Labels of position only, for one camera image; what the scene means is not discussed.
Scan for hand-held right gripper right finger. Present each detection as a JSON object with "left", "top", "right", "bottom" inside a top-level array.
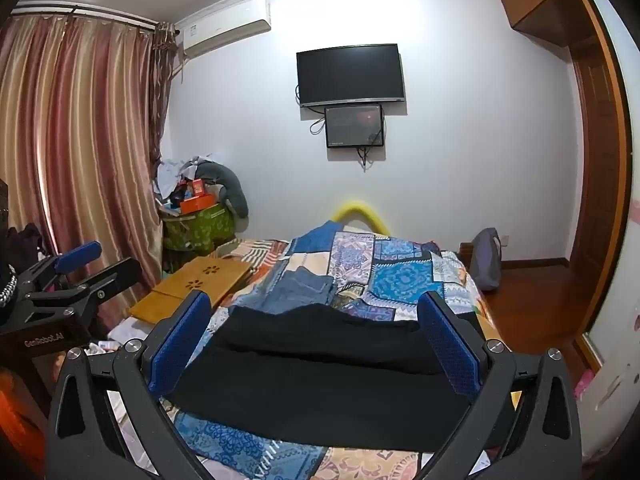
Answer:
[{"left": 417, "top": 290, "right": 584, "bottom": 480}]

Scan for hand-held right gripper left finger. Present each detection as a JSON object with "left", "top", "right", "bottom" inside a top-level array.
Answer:
[{"left": 46, "top": 289, "right": 222, "bottom": 480}]

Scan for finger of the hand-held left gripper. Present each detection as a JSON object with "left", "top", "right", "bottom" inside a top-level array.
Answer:
[
  {"left": 27, "top": 258, "right": 144, "bottom": 312},
  {"left": 20, "top": 241, "right": 104, "bottom": 281}
]

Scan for black pants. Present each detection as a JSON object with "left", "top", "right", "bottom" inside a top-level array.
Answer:
[{"left": 160, "top": 304, "right": 517, "bottom": 452}]

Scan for dark clothes pile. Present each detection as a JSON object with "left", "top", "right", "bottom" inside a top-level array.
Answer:
[{"left": 6, "top": 222, "right": 52, "bottom": 263}]

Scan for bamboo lap table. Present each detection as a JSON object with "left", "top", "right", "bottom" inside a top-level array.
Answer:
[{"left": 129, "top": 256, "right": 253, "bottom": 323}]

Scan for patchwork printed blanket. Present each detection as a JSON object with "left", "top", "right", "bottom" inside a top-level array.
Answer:
[{"left": 107, "top": 220, "right": 507, "bottom": 480}]

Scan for orange cloth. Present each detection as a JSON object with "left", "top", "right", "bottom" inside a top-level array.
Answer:
[{"left": 0, "top": 365, "right": 52, "bottom": 480}]

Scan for grey purple bag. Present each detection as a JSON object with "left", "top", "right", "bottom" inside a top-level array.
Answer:
[{"left": 470, "top": 227, "right": 503, "bottom": 292}]

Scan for green patterned storage bag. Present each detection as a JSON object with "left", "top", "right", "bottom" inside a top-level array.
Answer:
[{"left": 161, "top": 202, "right": 236, "bottom": 253}]

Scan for orange box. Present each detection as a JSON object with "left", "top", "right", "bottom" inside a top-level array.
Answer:
[{"left": 180, "top": 195, "right": 219, "bottom": 215}]

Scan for pile of light clothes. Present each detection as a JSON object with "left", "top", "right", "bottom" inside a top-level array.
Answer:
[{"left": 151, "top": 157, "right": 201, "bottom": 202}]

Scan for striped pink beige curtain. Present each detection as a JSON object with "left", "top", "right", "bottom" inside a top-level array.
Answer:
[{"left": 0, "top": 14, "right": 173, "bottom": 311}]

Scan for blue jeans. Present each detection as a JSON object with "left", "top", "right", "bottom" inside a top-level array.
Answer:
[{"left": 240, "top": 266, "right": 336, "bottom": 315}]

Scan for yellow foam arc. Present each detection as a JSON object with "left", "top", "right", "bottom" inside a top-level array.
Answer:
[{"left": 334, "top": 201, "right": 391, "bottom": 236}]

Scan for white flowered wardrobe door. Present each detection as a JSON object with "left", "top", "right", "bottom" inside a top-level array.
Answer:
[{"left": 580, "top": 0, "right": 640, "bottom": 466}]

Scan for wooden door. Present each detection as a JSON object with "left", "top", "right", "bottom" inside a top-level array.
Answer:
[{"left": 569, "top": 0, "right": 632, "bottom": 281}]

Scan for white air conditioner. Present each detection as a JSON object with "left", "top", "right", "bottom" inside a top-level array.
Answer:
[{"left": 175, "top": 0, "right": 272, "bottom": 58}]

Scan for curtain rail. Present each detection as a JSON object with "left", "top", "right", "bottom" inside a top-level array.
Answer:
[{"left": 10, "top": 3, "right": 162, "bottom": 29}]

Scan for small black wall monitor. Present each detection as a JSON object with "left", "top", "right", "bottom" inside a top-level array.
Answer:
[{"left": 324, "top": 104, "right": 387, "bottom": 149}]

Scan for black wall television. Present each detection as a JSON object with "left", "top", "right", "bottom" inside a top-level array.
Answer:
[{"left": 296, "top": 44, "right": 406, "bottom": 108}]

